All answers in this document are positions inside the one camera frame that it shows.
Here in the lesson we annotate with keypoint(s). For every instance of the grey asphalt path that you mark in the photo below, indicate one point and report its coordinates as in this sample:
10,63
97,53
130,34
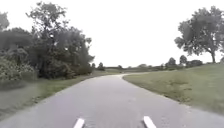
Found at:
106,100

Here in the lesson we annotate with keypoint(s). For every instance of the distant row of bushes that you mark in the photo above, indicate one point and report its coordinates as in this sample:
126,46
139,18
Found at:
173,63

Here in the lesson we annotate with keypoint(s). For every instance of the robot's own part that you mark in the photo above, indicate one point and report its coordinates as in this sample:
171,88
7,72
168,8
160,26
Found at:
149,122
79,123

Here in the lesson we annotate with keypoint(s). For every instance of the sloping grass field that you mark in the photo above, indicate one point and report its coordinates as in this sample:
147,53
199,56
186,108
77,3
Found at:
193,85

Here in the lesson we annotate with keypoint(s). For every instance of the large leaning tree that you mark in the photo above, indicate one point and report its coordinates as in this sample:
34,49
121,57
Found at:
203,31

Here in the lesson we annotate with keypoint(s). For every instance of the clump of trees and bushes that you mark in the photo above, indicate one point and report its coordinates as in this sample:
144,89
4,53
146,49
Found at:
56,50

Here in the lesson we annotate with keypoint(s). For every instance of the grass verge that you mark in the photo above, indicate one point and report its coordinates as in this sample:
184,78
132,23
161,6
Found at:
40,90

